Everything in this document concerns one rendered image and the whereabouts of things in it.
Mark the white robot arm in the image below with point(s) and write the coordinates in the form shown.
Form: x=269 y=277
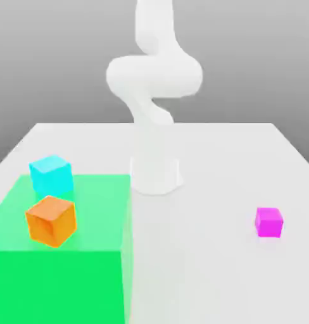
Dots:
x=154 y=76

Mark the small cyan cube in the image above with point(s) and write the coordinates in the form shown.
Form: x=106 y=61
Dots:
x=51 y=177

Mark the small orange cube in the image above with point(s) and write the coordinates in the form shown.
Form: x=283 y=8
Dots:
x=51 y=222

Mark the small magenta cube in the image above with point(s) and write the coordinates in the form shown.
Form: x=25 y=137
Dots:
x=269 y=222

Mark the large green box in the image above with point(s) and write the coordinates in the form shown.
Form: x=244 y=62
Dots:
x=58 y=286

